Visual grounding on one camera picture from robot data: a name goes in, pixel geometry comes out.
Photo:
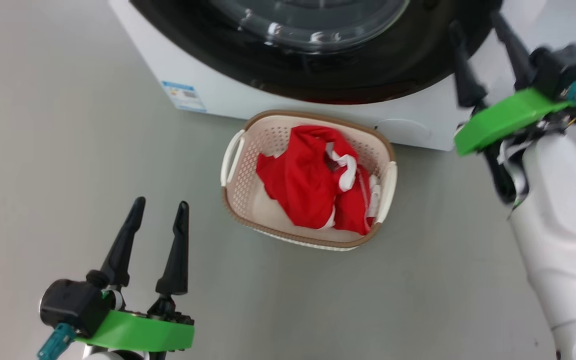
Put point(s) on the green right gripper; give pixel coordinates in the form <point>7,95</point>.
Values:
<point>503,120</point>

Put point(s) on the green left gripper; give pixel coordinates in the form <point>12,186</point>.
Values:
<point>138,332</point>

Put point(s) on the red and white garment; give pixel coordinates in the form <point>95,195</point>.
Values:
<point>298,180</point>

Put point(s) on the black round glass washer door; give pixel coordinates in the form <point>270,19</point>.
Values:
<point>218,55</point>

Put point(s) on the cream laundry basket brown rim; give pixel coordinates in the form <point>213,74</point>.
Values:
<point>248,185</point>

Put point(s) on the white front-load washing machine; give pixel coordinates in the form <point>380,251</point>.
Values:
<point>228,95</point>

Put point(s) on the round white filter cover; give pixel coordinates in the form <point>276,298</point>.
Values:
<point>403,131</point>

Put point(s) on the blue energy label sticker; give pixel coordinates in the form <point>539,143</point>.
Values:
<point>184,96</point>

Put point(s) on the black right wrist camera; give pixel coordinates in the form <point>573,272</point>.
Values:
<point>565,67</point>

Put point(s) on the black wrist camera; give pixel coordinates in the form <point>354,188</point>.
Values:
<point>565,67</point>
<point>70,305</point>

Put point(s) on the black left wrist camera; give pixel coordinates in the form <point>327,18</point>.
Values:
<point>70,305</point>

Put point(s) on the teal left camera connector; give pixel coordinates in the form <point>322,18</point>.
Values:
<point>55,342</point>

